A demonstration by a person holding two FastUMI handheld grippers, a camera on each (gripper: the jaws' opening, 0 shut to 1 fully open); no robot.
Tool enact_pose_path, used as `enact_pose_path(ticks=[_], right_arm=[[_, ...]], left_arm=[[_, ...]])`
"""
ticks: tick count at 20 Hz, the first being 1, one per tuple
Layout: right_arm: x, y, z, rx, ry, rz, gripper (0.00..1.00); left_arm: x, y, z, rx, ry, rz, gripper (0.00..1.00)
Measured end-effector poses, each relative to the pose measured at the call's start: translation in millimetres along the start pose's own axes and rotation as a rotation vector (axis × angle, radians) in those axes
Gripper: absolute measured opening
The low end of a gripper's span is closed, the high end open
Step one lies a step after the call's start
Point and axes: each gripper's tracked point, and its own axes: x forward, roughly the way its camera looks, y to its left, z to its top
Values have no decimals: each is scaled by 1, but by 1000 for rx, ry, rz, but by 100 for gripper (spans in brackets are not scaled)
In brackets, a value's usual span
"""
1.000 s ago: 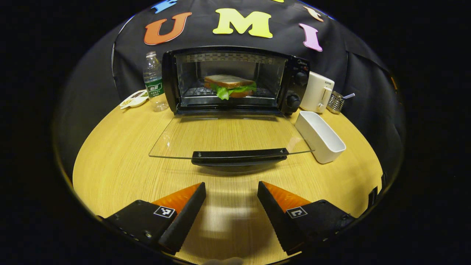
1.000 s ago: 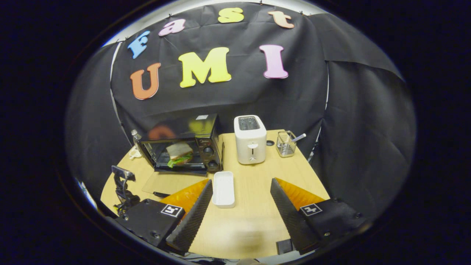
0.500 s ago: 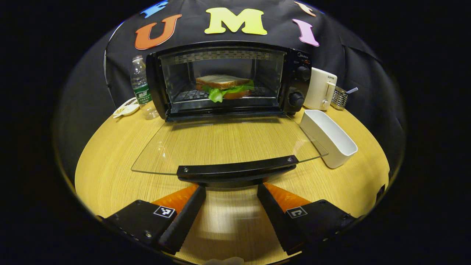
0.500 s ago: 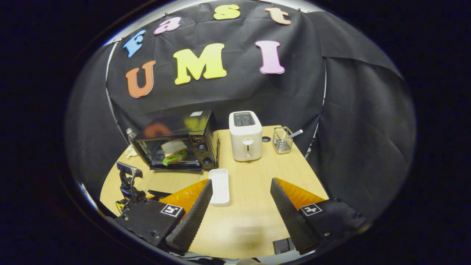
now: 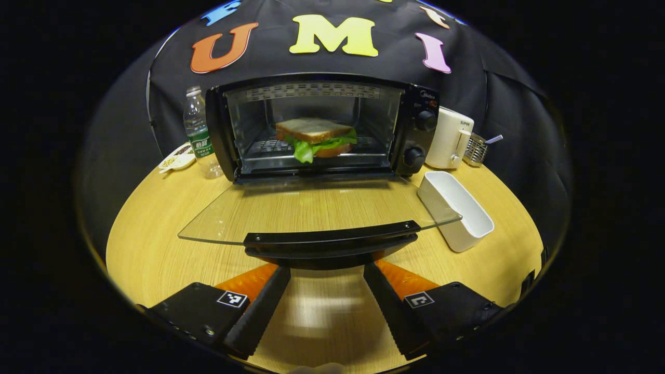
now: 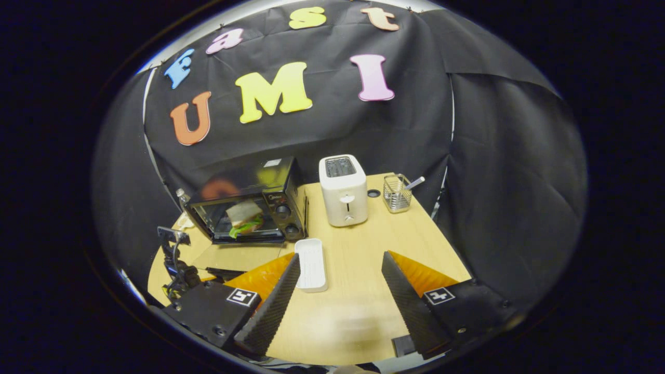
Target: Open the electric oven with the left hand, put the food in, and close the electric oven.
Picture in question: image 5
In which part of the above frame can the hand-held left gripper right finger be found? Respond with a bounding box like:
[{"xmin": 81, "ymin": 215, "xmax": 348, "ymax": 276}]
[{"xmin": 364, "ymin": 260, "xmax": 503, "ymax": 360}]

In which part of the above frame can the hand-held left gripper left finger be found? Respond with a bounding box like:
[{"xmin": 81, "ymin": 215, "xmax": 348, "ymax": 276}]
[{"xmin": 138, "ymin": 264, "xmax": 291, "ymax": 360}]

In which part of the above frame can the black electric oven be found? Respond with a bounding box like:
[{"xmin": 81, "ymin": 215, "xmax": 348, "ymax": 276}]
[{"xmin": 178, "ymin": 73, "xmax": 463, "ymax": 271}]

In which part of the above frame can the lettuce sandwich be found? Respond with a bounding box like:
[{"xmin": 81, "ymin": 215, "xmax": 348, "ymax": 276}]
[{"xmin": 275, "ymin": 117, "xmax": 358, "ymax": 164}]

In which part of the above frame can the white rectangular container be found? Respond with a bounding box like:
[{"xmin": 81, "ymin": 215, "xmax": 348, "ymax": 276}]
[{"xmin": 417, "ymin": 171, "xmax": 495, "ymax": 253}]

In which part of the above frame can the small white dish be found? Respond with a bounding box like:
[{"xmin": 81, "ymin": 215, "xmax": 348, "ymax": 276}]
[{"xmin": 158, "ymin": 142, "xmax": 197, "ymax": 173}]

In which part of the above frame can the white toaster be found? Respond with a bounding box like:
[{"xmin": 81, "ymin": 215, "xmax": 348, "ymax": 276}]
[{"xmin": 425, "ymin": 106, "xmax": 474, "ymax": 169}]

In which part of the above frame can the clear plastic water bottle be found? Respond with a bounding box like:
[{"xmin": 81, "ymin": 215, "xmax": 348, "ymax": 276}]
[{"xmin": 183, "ymin": 86, "xmax": 224, "ymax": 180}]

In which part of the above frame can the metal wire basket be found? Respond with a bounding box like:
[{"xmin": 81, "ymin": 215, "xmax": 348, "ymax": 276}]
[{"xmin": 462, "ymin": 132, "xmax": 489, "ymax": 167}]

